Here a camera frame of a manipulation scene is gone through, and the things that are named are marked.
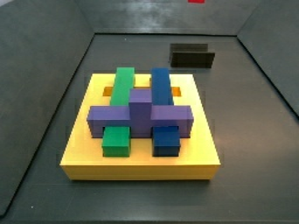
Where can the green long block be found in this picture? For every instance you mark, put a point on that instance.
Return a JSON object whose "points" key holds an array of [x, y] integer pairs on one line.
{"points": [[117, 143]]}

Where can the yellow base board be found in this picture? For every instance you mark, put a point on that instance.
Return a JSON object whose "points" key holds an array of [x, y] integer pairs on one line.
{"points": [[84, 163]]}

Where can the red rectangular block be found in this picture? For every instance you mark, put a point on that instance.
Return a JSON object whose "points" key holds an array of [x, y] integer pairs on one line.
{"points": [[197, 1]]}

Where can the purple cross-shaped block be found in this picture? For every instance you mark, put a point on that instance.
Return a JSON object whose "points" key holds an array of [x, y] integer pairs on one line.
{"points": [[141, 115]]}

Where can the blue long block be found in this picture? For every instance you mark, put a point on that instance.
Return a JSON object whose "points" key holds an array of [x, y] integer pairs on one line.
{"points": [[166, 135]]}

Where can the black slotted holder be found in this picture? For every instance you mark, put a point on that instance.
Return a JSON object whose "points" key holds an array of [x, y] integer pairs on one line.
{"points": [[191, 56]]}

